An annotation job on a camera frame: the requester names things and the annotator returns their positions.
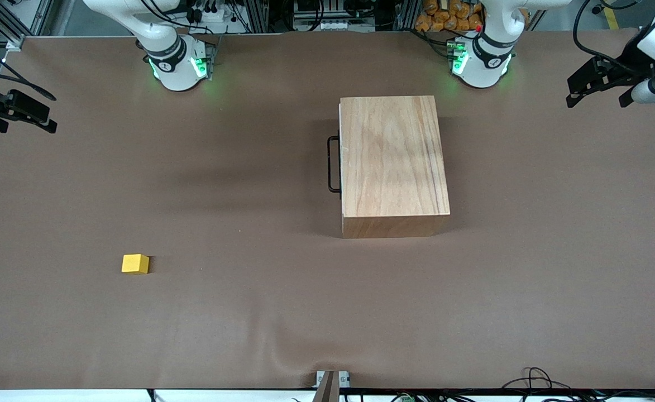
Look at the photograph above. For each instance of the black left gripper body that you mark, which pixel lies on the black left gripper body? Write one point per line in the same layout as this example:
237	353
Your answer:
626	66

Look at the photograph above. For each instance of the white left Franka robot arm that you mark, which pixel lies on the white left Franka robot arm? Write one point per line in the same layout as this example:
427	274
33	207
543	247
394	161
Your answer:
486	70

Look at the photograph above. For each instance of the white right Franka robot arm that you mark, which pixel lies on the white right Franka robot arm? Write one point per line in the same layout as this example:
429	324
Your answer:
176	72

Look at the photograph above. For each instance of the metal table edge bracket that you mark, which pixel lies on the metal table edge bracket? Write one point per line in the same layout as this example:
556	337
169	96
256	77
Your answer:
343	379

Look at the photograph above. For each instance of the orange mesh bag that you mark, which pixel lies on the orange mesh bag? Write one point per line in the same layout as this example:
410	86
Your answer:
444	19

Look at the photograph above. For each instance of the brown table mat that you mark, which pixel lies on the brown table mat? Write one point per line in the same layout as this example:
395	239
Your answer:
193	324

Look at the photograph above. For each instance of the yellow block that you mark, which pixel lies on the yellow block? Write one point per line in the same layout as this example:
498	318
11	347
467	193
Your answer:
135	264

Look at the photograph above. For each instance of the wooden drawer cabinet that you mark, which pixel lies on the wooden drawer cabinet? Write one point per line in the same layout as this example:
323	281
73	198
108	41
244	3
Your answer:
400	167

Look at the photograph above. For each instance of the white power strip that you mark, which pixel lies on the white power strip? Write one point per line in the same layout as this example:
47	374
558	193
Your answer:
210	15

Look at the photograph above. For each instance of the aluminium frame post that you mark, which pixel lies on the aluminium frame post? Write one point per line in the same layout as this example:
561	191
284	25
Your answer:
257	17

